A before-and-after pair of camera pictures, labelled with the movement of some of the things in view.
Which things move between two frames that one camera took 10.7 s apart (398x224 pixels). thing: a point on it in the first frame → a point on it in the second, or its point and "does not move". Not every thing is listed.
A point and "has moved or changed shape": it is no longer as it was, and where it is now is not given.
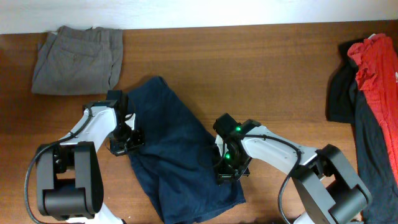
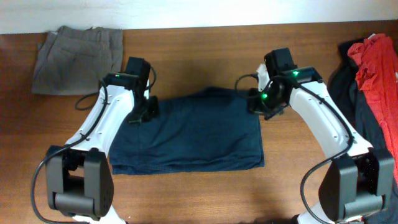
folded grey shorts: [75, 61] does not move
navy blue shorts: [178, 159] has moved or changed shape
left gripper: [117, 150] → [154, 111]
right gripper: [226, 175] → [254, 106]
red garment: [375, 60] does not move
